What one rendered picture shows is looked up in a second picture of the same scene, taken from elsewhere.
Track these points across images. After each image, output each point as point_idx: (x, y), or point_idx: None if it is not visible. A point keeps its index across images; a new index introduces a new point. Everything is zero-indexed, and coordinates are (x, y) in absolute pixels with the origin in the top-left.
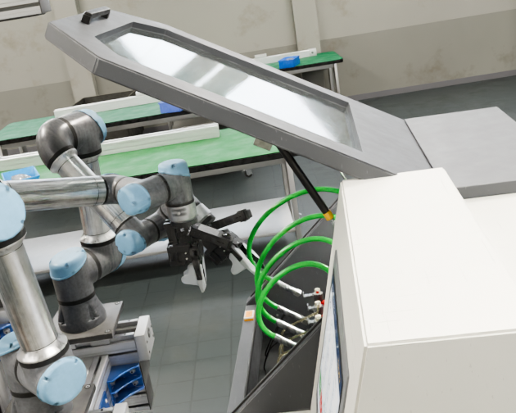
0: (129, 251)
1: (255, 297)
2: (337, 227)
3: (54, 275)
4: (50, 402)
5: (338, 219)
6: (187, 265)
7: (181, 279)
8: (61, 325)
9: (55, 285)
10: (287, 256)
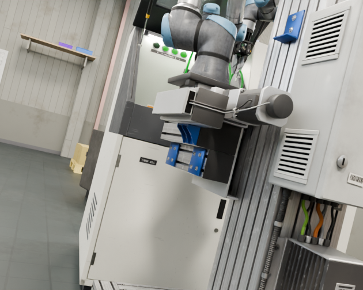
0: (244, 38)
1: (230, 81)
2: (263, 56)
3: (235, 35)
4: None
5: (265, 53)
6: (244, 57)
7: (244, 63)
8: (228, 81)
9: (233, 44)
10: (134, 75)
